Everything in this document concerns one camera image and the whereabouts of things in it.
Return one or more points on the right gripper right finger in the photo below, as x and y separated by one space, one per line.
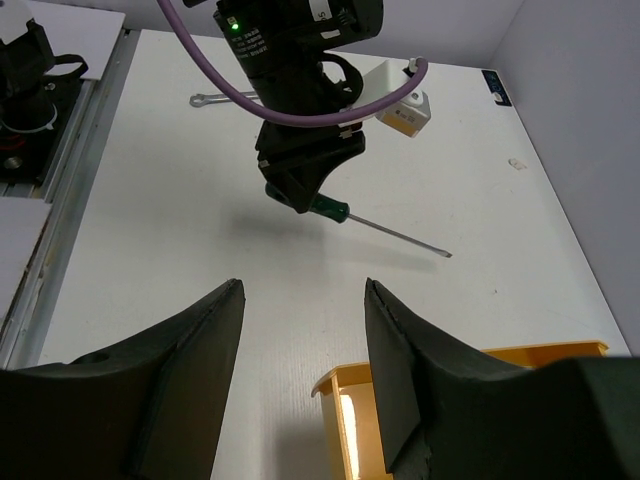
449 411

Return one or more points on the blue label left corner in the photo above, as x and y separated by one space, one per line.
496 88

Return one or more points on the small silver wrench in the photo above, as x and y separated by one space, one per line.
200 100

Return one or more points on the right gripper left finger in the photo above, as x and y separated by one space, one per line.
148 407

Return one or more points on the aluminium front rail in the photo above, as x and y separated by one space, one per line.
66 191

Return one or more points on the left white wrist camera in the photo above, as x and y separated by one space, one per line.
408 115

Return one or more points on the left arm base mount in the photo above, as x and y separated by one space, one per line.
39 90

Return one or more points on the green screwdriver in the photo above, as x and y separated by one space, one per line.
340 212

